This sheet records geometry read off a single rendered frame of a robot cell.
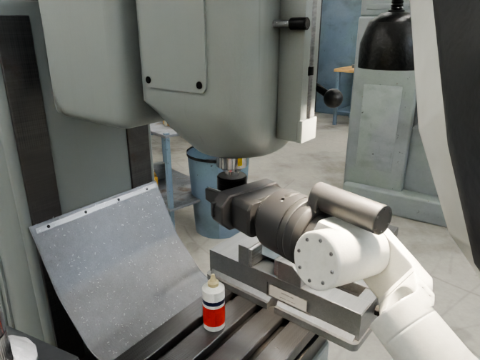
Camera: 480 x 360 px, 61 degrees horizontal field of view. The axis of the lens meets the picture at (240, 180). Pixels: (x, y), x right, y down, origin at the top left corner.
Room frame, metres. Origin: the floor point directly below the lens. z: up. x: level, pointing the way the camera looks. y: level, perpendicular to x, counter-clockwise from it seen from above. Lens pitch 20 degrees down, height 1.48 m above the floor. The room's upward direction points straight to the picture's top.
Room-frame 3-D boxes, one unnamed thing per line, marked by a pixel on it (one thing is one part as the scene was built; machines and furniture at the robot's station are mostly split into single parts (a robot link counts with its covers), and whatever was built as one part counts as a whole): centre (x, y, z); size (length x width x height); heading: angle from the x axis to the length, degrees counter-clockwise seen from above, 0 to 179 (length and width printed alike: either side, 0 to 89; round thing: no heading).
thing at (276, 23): (0.52, -0.05, 1.49); 0.06 x 0.01 x 0.01; 53
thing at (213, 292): (0.62, 0.05, 1.02); 0.04 x 0.04 x 0.11
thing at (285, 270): (0.70, -0.13, 1.06); 0.12 x 0.06 x 0.04; 141
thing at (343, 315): (0.71, -0.11, 1.02); 0.35 x 0.15 x 0.11; 51
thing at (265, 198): (0.53, -0.04, 1.23); 0.13 x 0.12 x 0.10; 128
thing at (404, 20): (0.49, -0.17, 1.47); 0.07 x 0.07 x 0.06
